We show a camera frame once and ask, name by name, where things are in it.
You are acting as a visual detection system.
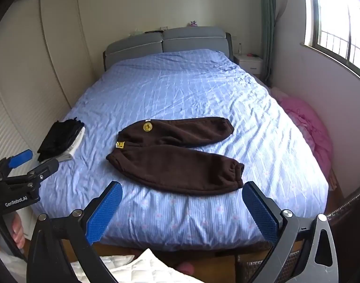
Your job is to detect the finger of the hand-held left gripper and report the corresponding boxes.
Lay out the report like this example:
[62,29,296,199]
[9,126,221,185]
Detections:
[0,149,33,173]
[6,158,60,187]

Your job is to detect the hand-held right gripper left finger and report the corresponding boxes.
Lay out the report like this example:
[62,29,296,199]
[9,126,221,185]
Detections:
[27,180,123,283]

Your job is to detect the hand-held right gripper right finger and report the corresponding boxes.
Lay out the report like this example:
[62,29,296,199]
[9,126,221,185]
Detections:
[241,181,338,283]

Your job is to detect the brown pants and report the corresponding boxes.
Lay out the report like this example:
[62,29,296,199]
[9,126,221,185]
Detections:
[106,117,245,196]

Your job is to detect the person's left hand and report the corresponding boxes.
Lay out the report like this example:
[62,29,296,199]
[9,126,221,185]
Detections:
[11,212,26,250]

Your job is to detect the black folded clothes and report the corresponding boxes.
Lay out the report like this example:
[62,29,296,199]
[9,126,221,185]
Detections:
[37,118,82,162]

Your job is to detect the white folded cloth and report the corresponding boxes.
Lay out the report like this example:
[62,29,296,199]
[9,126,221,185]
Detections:
[55,127,86,162]

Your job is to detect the white quilted cloth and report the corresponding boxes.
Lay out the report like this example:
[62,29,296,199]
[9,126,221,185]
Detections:
[0,248,198,283]

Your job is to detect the cream louvered wardrobe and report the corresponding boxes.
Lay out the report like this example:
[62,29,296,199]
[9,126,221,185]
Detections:
[0,0,95,239]

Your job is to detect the pink blanket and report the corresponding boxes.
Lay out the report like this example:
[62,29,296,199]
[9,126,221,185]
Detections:
[278,96,334,180]

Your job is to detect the bed with blue sheet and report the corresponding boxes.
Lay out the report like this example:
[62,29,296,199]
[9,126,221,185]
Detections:
[30,49,329,252]

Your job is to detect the white nightstand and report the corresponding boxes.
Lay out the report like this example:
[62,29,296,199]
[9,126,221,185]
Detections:
[233,54,264,75]

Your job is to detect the grey padded headboard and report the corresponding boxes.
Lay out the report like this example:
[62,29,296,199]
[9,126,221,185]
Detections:
[103,26,234,72]

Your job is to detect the green curtain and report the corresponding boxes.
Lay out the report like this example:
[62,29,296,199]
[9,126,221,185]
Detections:
[258,0,279,87]

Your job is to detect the window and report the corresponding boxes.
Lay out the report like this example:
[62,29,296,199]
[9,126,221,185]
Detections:
[304,0,360,75]

